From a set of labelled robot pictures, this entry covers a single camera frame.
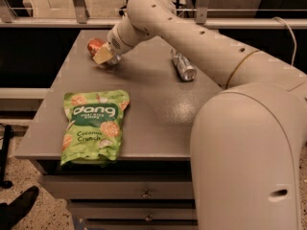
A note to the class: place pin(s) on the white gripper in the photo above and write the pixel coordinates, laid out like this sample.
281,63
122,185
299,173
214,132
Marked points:
115,44

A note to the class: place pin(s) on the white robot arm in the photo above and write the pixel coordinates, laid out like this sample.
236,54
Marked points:
246,141

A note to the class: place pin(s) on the silver soda can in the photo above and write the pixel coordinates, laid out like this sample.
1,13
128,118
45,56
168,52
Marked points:
186,70

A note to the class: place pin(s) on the metal railing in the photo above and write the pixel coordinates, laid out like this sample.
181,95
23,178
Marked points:
218,14

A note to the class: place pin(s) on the green dang chips bag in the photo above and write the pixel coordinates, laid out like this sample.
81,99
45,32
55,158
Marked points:
94,132

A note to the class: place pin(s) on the black stand pole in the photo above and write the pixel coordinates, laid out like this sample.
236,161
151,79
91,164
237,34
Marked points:
8,134

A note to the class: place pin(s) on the grey drawer cabinet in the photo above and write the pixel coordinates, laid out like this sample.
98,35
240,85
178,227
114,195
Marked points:
149,186

